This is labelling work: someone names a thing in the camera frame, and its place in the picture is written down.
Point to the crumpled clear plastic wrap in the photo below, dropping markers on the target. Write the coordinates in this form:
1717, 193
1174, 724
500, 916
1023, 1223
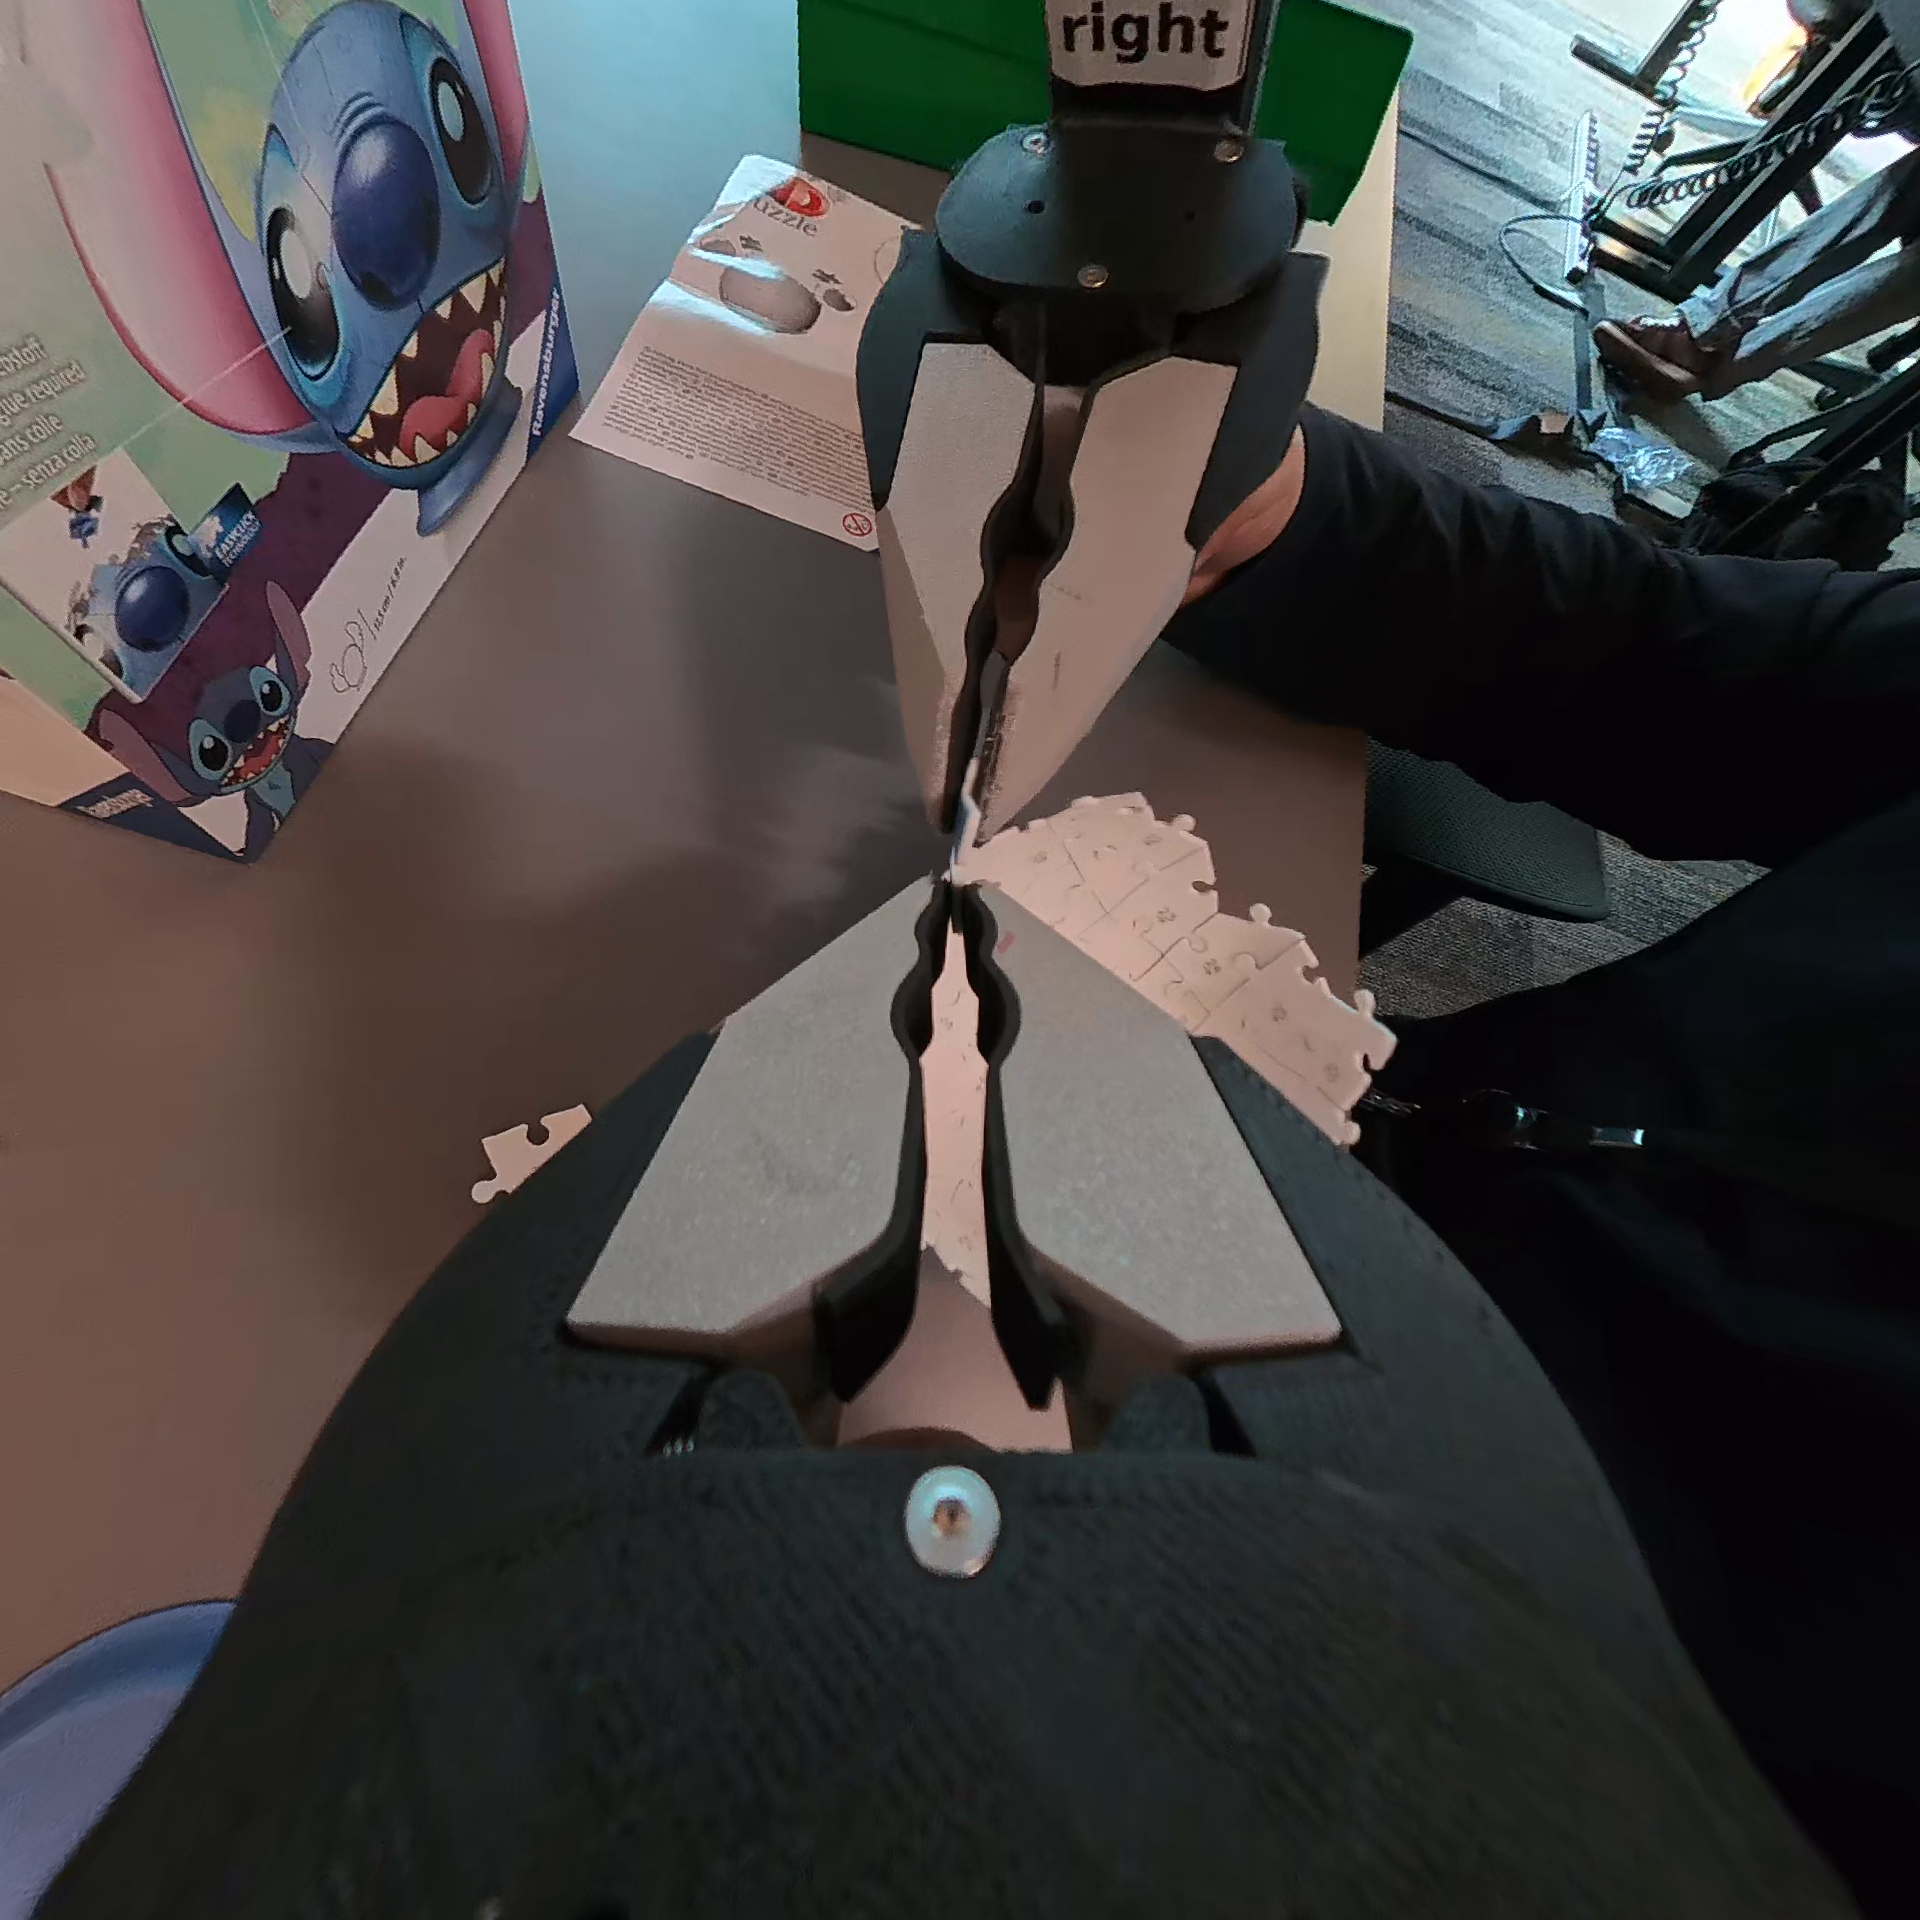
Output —
1643, 455

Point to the cartoon printed puzzle box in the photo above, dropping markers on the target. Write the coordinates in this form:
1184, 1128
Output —
225, 450

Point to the white instruction leaflet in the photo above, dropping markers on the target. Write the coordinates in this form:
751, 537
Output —
720, 406

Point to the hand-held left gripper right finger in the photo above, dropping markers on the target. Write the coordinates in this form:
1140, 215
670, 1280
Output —
1155, 1185

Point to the person's dark clothed torso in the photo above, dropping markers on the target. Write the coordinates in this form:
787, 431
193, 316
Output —
1725, 1425

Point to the green plastic bin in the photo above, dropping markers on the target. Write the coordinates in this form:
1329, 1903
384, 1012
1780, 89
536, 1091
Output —
902, 75

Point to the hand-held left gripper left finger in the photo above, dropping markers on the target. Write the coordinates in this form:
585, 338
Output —
751, 1185

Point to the assembled white puzzle ball section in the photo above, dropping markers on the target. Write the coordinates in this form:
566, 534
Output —
1171, 902

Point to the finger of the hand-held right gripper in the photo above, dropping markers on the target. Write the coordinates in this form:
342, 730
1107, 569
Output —
932, 540
1126, 511

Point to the person's right hand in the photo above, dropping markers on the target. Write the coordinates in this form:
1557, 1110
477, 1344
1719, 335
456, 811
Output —
1253, 523

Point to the blue round puzzle stand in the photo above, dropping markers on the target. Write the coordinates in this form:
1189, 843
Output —
89, 1755

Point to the person's right forearm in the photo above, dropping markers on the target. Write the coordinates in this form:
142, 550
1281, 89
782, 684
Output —
1576, 644

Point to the black office chair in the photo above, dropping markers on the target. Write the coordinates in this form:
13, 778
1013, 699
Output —
1485, 839

